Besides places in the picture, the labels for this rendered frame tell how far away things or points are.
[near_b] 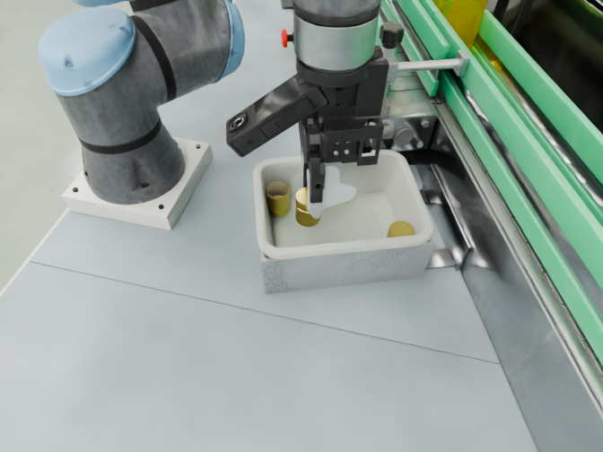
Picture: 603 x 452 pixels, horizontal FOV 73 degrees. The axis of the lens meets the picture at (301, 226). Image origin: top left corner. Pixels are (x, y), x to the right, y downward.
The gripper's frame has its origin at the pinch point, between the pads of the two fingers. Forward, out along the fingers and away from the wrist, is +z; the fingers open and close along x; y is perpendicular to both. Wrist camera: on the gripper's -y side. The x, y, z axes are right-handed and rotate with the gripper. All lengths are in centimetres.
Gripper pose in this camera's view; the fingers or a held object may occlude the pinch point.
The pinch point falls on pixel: (309, 199)
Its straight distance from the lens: 54.2
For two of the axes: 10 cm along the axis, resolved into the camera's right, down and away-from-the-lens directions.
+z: 0.0, 6.3, 7.8
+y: 9.9, -1.0, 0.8
